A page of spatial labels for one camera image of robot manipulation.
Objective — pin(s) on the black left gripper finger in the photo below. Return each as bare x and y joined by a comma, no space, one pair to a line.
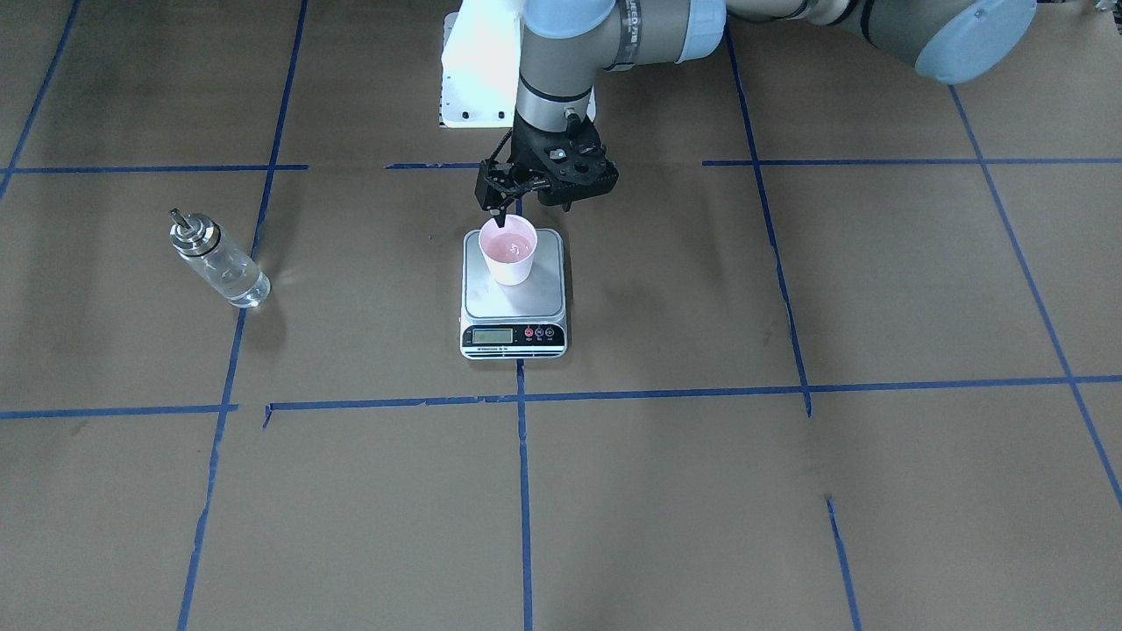
502,212

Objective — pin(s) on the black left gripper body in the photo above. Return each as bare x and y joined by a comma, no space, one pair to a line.
527,147

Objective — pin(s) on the pink plastic cup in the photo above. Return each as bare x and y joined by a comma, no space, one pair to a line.
508,249

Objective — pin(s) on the clear glass sauce bottle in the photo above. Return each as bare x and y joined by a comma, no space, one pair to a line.
218,259

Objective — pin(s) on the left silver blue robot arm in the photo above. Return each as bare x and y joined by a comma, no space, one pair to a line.
951,42

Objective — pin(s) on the white digital kitchen scale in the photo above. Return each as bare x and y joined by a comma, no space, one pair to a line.
527,320

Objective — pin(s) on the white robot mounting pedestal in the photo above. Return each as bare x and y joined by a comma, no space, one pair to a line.
478,79

